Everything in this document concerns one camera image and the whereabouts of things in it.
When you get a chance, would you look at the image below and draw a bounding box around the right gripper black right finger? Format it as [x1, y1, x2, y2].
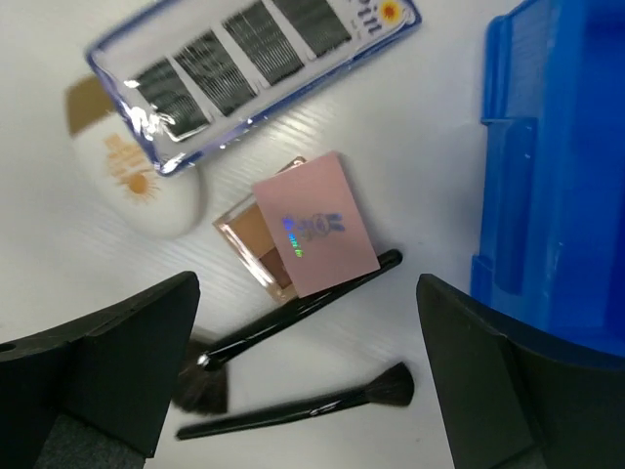
[416, 274, 624, 468]

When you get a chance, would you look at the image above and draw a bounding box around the pink eyeshadow palette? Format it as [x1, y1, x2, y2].
[212, 155, 309, 302]

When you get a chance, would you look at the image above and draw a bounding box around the black slim makeup brush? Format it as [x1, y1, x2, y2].
[176, 362, 415, 441]

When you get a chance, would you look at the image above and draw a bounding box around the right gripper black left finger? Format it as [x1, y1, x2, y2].
[1, 272, 200, 468]

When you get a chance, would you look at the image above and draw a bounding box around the blue plastic divided bin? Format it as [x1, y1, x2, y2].
[470, 0, 624, 356]

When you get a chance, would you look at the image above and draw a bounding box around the black fan makeup brush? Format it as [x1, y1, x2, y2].
[171, 249, 403, 415]

